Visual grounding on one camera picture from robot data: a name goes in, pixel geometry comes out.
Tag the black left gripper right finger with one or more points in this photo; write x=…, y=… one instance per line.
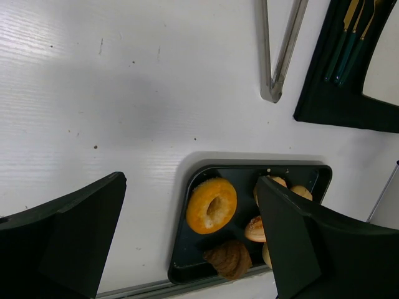
x=318, y=253

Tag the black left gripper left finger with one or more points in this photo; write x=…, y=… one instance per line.
x=59, y=249

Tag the orange sugared donut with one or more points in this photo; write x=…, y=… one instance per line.
x=211, y=206

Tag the long pale bread roll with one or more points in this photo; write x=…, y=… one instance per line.
x=302, y=191

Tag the round orange bun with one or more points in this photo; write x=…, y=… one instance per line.
x=254, y=230

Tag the round glazed bun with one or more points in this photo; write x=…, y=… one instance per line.
x=274, y=178

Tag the brown chocolate croissant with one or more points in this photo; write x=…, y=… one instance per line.
x=231, y=259

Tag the black baking tray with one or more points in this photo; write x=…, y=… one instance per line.
x=187, y=264

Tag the black placemat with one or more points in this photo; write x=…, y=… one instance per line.
x=326, y=103

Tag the white square plate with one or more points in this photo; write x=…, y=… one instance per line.
x=381, y=80

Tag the aluminium table rail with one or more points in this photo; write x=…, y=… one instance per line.
x=258, y=280

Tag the gold fork teal handle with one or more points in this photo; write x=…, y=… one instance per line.
x=355, y=42

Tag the gold knife teal handle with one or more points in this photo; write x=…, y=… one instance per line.
x=346, y=41

